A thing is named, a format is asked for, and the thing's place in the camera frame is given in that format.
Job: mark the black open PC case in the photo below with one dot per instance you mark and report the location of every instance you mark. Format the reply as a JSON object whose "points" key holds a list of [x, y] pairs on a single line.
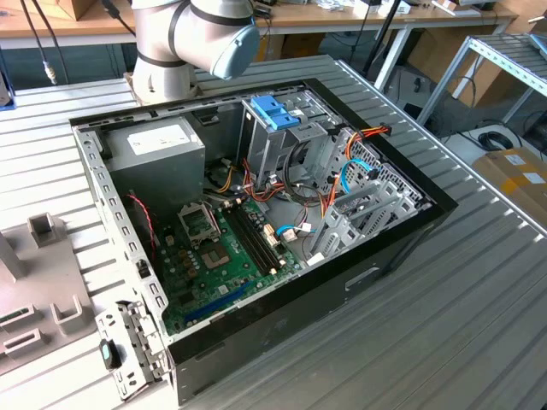
{"points": [[299, 307]]}

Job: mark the black latch teal button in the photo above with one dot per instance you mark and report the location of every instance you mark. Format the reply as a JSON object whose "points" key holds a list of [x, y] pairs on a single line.
{"points": [[109, 354]]}

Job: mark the green motherboard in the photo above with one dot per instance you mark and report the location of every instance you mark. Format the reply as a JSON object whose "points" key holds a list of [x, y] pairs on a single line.
{"points": [[222, 282]]}

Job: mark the green RAM stick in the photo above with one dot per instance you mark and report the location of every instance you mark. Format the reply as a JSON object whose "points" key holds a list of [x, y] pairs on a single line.
{"points": [[17, 314]]}

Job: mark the blue plastic drive latch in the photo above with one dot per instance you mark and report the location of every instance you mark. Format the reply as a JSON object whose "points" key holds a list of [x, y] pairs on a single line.
{"points": [[273, 113]]}

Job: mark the wooden desk white legs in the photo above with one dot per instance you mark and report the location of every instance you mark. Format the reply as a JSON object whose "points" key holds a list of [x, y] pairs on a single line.
{"points": [[325, 19]]}

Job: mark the grey metal shelf frame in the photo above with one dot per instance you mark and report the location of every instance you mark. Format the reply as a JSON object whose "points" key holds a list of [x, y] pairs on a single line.
{"points": [[508, 55]]}

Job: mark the black tripod stand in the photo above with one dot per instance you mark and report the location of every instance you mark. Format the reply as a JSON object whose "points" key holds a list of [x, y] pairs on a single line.
{"points": [[386, 30]]}

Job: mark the brown wooden box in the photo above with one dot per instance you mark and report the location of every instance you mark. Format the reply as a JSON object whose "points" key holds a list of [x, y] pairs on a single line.
{"points": [[77, 10]]}

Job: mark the blue expansion slot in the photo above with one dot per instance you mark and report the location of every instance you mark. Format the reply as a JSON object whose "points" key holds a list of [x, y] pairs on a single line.
{"points": [[218, 301]]}

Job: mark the grey metal drive cage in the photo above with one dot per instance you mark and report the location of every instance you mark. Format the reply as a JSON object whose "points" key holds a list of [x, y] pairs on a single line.
{"points": [[265, 149]]}

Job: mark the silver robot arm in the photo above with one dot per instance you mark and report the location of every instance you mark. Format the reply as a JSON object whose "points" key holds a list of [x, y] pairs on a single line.
{"points": [[162, 38]]}

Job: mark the cream board power connector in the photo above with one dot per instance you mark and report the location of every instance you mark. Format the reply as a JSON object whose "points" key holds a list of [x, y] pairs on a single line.
{"points": [[271, 236]]}

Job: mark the CPU socket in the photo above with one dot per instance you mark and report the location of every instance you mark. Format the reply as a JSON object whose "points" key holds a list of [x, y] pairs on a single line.
{"points": [[215, 257]]}

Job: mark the grey power supply unit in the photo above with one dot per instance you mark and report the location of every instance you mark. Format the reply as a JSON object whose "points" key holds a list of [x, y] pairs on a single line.
{"points": [[158, 171]]}

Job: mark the small cardboard box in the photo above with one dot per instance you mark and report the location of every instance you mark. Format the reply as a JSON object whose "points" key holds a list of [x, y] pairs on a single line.
{"points": [[299, 45]]}

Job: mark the grey slot retention bracket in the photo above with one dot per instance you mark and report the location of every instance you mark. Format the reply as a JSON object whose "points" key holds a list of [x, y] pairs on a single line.
{"points": [[141, 341]]}

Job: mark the cardboard box yellow tape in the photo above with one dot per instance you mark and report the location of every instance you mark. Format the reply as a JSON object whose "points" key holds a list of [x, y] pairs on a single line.
{"points": [[513, 179]]}

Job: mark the long wooden desk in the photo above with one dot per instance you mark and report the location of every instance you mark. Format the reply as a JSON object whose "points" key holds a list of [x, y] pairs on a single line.
{"points": [[85, 30]]}

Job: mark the grey metal disk bay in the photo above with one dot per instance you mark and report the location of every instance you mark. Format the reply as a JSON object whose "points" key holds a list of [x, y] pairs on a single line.
{"points": [[337, 222]]}

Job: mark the black RAM slot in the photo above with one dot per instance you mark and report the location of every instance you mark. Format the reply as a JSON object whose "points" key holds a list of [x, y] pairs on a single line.
{"points": [[262, 239], [245, 239], [251, 239], [256, 239]]}

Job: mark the grey parts rack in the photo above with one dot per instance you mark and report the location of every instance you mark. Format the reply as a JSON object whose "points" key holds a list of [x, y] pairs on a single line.
{"points": [[42, 273]]}

